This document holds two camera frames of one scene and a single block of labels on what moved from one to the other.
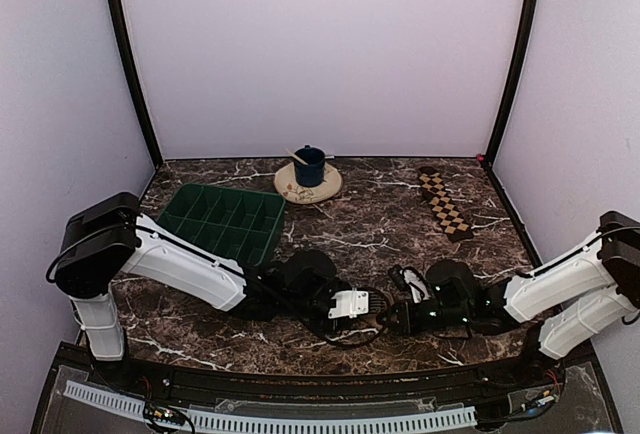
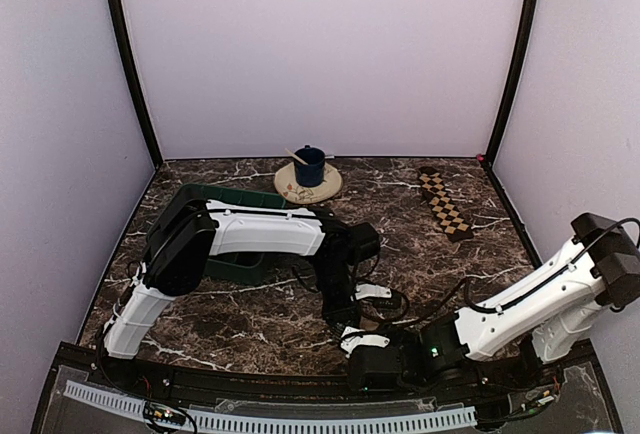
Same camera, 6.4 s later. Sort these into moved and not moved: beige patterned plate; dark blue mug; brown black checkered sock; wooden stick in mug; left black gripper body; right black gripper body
Moved: left black gripper body; right black gripper body
Not moved: beige patterned plate; wooden stick in mug; brown black checkered sock; dark blue mug
